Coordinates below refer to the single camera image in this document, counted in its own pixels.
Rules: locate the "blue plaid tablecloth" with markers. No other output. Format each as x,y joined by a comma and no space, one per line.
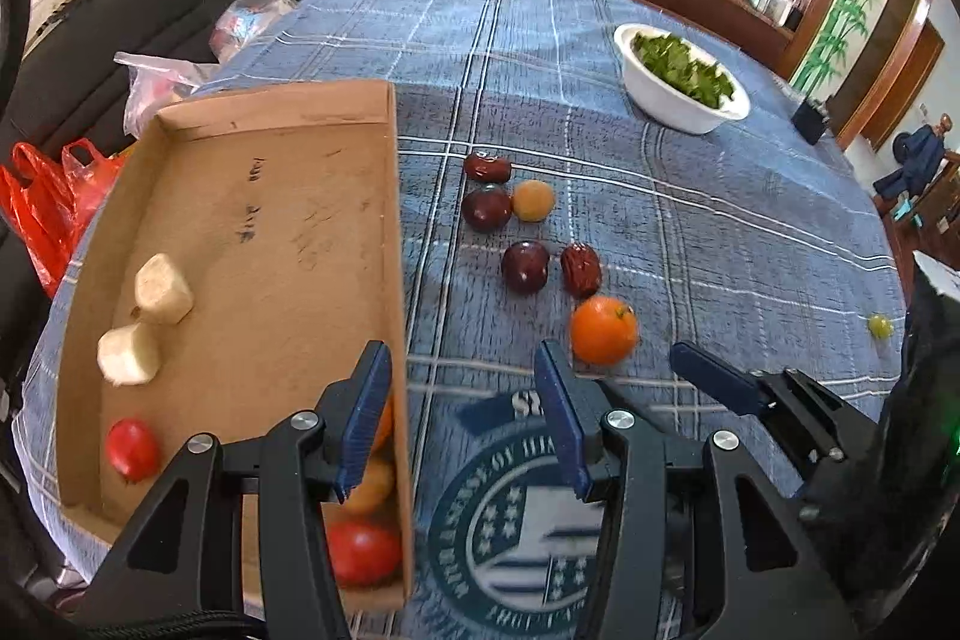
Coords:
675,220

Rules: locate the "white bowl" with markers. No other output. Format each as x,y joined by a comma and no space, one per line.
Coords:
675,111

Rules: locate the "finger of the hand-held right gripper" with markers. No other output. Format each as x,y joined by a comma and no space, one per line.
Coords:
712,373
817,422

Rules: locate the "red plastic bag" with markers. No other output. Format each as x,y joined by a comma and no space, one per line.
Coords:
94,175
34,212

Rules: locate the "black sofa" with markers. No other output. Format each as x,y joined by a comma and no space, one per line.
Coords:
135,9

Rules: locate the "red jujube date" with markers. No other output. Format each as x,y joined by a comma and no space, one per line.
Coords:
581,270
487,167

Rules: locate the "shallow cardboard box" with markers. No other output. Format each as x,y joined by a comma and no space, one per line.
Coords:
285,220

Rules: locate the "dark purple plum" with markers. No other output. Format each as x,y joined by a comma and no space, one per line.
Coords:
525,267
486,208

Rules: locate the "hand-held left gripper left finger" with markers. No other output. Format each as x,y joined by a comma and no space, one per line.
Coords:
364,422

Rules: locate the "pale sugarcane piece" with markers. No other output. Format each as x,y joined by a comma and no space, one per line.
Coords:
163,287
129,353

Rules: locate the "green grape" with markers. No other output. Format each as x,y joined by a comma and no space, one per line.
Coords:
880,326

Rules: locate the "small black box device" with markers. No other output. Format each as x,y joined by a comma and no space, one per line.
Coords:
811,118

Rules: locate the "orange tangerine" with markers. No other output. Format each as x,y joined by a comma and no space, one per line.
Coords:
604,330
385,430

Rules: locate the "red tomato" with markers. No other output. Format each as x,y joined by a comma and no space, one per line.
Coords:
133,450
362,551

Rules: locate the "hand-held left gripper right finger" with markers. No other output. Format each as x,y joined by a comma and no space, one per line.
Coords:
562,422

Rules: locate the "blue jacket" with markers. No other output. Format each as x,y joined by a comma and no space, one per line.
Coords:
911,160

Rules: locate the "tan longan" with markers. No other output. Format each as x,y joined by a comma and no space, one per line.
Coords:
533,201
375,484

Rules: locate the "clear plastic bag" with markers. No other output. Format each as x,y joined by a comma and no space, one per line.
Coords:
251,24
157,88

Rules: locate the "green leafy vegetables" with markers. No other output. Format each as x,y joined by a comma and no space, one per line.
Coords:
682,66

